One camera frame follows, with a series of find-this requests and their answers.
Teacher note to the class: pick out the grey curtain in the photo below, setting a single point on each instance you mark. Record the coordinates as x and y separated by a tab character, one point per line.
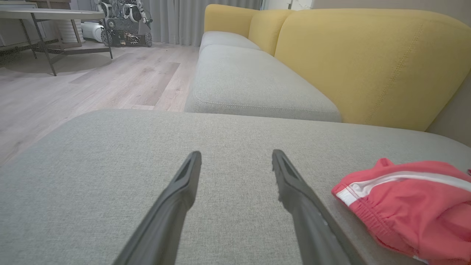
184	18

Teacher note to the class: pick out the yellow sofa back cushion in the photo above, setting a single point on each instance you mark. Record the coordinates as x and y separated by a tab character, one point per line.
266	29
224	18
375	66

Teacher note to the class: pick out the white sideboard green shelves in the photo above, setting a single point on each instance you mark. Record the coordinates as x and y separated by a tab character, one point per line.
9	33

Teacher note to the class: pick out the grey table with metal legs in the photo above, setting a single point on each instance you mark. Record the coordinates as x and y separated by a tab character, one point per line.
51	14

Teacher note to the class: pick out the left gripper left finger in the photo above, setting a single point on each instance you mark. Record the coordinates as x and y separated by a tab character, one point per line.
165	217

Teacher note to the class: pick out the white round appliance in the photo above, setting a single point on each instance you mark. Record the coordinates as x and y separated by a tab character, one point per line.
92	31

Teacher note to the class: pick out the white ribbed cylinder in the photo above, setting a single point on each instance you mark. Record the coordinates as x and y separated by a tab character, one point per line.
70	31

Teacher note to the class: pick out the black wheeled robot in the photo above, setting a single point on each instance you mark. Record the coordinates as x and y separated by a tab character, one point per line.
123	29

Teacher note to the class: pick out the red shorts white stripe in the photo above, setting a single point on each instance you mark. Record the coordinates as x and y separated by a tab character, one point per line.
423	213

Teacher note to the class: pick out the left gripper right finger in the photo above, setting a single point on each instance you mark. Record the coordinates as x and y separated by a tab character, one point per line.
309	221

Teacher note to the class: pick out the grey sofa seat cushion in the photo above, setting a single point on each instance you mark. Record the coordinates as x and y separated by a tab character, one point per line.
250	81
224	38

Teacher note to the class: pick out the large grey sofa chaise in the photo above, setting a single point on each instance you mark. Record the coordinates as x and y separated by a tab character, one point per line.
235	136

